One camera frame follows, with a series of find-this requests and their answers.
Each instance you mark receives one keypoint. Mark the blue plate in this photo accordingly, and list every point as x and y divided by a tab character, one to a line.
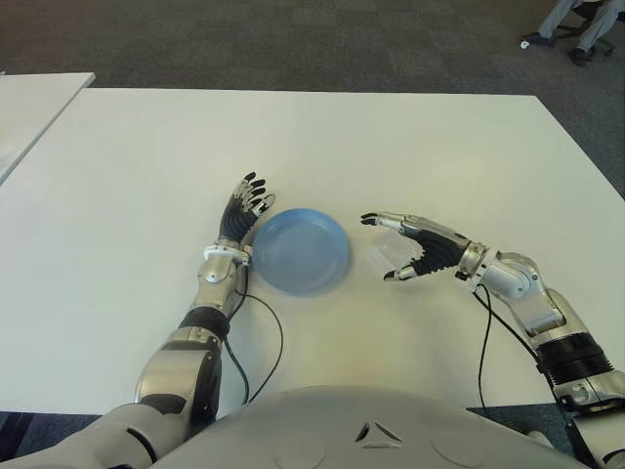
303	254

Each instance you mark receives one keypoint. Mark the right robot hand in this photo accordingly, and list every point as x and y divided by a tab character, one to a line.
437	246

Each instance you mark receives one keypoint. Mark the grey robot torso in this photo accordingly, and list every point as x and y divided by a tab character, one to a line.
342	430

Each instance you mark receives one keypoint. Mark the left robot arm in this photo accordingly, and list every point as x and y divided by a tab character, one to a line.
215	278

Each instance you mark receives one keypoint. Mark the white wall charger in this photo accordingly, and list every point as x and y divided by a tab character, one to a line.
387	250

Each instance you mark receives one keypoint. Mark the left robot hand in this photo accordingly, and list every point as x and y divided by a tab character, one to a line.
239	220

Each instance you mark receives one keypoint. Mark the seated person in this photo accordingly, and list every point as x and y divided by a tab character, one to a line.
593	29

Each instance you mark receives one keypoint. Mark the white side table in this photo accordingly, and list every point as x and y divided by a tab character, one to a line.
29	112

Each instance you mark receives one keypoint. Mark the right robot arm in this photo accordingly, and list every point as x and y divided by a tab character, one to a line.
517	278

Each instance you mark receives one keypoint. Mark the black office chair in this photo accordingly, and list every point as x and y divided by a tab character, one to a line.
566	30

